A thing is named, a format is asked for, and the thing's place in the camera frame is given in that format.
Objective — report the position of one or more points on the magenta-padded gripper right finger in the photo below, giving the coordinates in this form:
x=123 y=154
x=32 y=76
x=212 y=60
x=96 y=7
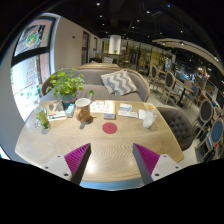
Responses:
x=148 y=160

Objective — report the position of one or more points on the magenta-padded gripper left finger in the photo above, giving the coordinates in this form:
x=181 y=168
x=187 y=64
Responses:
x=75 y=160

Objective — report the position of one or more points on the green tea plastic bottle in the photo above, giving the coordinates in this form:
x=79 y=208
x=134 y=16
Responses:
x=42 y=118

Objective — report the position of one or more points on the clear plastic cup with straw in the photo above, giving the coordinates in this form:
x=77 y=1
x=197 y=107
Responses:
x=149 y=120

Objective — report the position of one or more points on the dark tufted armchair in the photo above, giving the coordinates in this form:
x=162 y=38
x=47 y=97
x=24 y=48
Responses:
x=176 y=125

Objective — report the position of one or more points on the white paper napkin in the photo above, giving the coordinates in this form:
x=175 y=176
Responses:
x=141 y=114

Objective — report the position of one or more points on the white paper leaflet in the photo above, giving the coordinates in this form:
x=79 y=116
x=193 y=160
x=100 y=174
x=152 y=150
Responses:
x=56 y=117

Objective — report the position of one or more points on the flat round red coaster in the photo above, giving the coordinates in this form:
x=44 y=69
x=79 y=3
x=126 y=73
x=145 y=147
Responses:
x=109 y=128

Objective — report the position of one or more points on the brown ceramic mug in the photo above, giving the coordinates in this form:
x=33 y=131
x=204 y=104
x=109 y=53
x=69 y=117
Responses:
x=83 y=111

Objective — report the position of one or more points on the small blue box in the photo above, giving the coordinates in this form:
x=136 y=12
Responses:
x=70 y=110

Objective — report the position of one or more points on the white printed paper card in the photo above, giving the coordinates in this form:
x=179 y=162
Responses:
x=128 y=114

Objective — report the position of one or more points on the small sticker card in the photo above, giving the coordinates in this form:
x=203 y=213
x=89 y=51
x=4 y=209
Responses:
x=36 y=124

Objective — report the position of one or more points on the yellow table card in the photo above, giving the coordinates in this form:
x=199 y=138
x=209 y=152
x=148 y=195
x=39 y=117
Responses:
x=149 y=106

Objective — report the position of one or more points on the brown menu holder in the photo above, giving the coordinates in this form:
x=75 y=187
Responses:
x=55 y=108

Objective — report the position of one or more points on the small blue white pack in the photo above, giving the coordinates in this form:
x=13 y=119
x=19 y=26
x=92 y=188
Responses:
x=126 y=106

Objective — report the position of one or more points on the white box with orange edge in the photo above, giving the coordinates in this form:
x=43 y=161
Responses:
x=109 y=108

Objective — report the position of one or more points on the green potted plant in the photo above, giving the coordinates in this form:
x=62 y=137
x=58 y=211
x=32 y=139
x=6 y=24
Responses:
x=66 y=83

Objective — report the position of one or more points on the grey white chevron pillow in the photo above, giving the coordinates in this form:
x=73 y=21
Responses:
x=120 y=83

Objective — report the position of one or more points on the group of dining chairs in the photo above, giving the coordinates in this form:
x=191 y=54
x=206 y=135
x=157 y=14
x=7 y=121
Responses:
x=170 y=80

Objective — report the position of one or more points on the grey curved sofa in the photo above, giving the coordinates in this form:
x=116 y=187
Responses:
x=93 y=76

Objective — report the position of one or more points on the group of ceiling lights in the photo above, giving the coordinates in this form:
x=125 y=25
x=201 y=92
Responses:
x=98 y=4

